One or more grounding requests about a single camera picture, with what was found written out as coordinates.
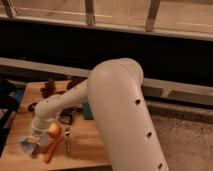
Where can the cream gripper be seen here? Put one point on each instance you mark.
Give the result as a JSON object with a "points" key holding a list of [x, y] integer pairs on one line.
{"points": [[33, 139]]}

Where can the blue-grey towel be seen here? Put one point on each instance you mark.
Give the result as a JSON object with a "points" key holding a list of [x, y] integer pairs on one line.
{"points": [[29, 148]]}

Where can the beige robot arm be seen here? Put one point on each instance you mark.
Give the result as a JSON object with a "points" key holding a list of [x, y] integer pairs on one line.
{"points": [[113, 92]]}

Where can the yellow-red apple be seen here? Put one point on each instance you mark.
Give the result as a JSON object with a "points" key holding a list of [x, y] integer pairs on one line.
{"points": [[54, 130]]}

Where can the orange carrot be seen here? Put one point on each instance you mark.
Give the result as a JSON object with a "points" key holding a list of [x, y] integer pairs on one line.
{"points": [[51, 149]]}

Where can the small metal cup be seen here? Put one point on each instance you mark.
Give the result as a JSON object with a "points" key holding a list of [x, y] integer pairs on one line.
{"points": [[31, 107]]}

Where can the silver fork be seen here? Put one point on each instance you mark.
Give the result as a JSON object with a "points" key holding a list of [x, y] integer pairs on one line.
{"points": [[67, 141]]}

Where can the small dark toy object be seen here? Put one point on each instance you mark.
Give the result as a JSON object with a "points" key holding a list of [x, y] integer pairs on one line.
{"points": [[66, 118]]}

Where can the dark grape bunch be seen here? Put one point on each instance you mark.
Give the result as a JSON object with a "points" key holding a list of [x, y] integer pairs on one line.
{"points": [[48, 89]]}

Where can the black chair at left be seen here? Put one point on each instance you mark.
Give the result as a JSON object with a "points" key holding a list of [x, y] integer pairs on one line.
{"points": [[10, 104]]}

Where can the green sponge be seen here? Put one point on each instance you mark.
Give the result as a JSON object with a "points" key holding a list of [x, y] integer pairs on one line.
{"points": [[87, 114]]}

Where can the dark red plate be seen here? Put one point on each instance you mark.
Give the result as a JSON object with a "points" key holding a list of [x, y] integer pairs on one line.
{"points": [[74, 82]]}

